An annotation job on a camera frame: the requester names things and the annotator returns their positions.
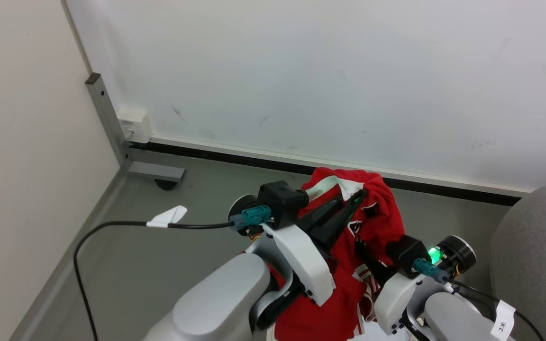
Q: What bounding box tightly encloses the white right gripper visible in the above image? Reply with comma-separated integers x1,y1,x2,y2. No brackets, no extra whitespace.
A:
355,241,426,335

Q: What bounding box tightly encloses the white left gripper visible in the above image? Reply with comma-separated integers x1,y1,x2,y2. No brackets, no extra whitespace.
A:
262,188,368,307

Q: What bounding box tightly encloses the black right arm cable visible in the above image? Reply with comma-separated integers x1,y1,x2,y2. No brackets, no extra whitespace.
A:
448,279,546,341

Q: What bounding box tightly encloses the grey metal frame post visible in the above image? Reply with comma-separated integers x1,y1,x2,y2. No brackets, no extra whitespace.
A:
85,72,186,183

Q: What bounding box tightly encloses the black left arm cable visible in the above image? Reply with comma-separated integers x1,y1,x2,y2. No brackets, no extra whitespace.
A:
73,220,236,341

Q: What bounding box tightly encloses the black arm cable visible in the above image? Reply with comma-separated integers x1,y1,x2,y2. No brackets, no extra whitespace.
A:
448,279,546,341
73,220,236,341

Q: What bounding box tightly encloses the grey fabric sofa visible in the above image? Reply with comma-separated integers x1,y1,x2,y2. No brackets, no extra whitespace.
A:
489,184,546,341

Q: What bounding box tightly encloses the white wall base trim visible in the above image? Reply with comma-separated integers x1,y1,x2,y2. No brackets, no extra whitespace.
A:
149,135,534,198

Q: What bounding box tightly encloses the teal left cable plug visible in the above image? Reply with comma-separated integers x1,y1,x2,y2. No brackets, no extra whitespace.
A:
229,205,273,233

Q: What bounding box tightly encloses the white wall socket box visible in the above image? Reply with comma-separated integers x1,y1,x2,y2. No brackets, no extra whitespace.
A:
116,107,153,144

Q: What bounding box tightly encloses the teal cable plug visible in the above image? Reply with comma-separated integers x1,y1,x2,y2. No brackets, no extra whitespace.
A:
413,258,450,285
229,205,273,233

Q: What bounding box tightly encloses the white cable tag with writing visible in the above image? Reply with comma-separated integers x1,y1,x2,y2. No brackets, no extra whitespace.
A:
490,300,517,341

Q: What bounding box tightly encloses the teal right cable plug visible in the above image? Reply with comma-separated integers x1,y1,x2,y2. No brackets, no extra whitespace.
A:
413,258,450,285

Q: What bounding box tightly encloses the red white sports jersey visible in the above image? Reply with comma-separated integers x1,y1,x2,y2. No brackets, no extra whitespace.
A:
241,167,406,341

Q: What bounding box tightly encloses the blank white cable tag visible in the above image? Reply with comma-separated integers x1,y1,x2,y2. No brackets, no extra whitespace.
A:
146,205,188,229

